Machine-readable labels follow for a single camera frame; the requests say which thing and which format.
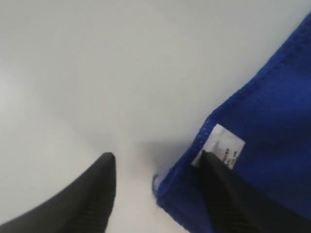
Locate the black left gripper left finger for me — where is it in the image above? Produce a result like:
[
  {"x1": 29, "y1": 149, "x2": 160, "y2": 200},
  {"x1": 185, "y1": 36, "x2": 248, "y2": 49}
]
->
[{"x1": 0, "y1": 152, "x2": 116, "y2": 233}]

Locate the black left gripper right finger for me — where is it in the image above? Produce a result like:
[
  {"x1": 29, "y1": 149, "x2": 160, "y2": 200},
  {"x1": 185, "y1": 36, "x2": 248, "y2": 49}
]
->
[{"x1": 200, "y1": 151, "x2": 311, "y2": 233}]

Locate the blue microfiber towel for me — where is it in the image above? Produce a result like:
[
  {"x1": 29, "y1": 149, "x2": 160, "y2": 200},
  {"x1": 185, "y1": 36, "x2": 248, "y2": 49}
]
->
[{"x1": 153, "y1": 16, "x2": 311, "y2": 233}]

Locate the white towel label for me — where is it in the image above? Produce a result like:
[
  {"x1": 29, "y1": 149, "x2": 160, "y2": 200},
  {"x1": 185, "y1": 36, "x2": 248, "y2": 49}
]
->
[{"x1": 191, "y1": 124, "x2": 245, "y2": 169}]

